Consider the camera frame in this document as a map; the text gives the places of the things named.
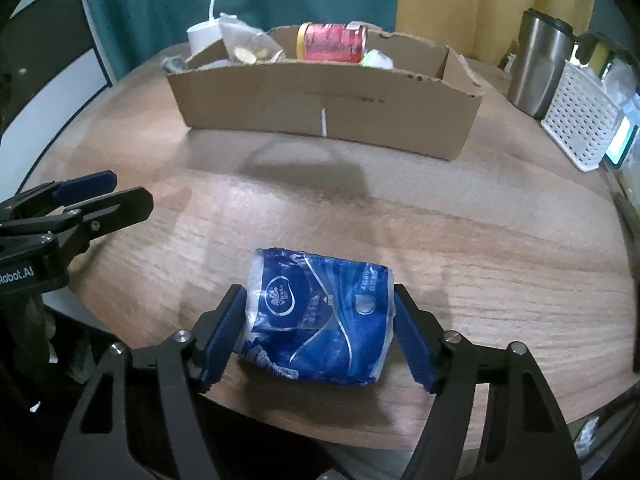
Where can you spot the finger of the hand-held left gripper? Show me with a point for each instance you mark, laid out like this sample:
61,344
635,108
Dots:
120,207
85,185

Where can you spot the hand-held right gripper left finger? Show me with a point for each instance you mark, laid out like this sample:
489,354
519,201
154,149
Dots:
222,335

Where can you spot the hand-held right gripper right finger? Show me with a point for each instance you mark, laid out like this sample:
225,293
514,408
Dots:
412,340

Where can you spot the blue tissue pack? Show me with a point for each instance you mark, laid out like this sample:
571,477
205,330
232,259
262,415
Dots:
310,320

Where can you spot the grey knit glove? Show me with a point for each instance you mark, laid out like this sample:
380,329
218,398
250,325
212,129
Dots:
175,64

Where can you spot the clear plastic snack bag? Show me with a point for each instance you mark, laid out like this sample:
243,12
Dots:
245,42

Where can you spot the brown cardboard box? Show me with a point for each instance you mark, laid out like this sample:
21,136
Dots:
325,105

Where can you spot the red label can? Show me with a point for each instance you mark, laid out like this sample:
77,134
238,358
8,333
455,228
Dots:
330,42

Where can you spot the green cartoon tissue pack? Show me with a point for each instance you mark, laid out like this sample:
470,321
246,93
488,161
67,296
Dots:
377,59

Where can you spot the white desk lamp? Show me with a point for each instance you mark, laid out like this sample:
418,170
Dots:
202,35

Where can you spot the teal curtain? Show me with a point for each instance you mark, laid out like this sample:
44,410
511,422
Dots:
150,0

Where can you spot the small clear plastic bag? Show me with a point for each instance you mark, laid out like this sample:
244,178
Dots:
587,437

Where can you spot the black tray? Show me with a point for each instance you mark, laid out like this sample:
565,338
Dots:
629,205

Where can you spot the white plastic basket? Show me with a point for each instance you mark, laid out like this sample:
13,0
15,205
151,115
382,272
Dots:
580,115

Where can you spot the phone with lit screen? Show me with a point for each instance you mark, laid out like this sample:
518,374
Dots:
620,142

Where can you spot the stainless steel tumbler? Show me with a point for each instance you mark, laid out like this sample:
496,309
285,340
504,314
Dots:
537,65

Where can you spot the yellow sponge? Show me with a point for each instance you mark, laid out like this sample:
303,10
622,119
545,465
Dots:
600,57

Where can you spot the dark grey cloth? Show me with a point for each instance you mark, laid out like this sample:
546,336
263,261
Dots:
592,37

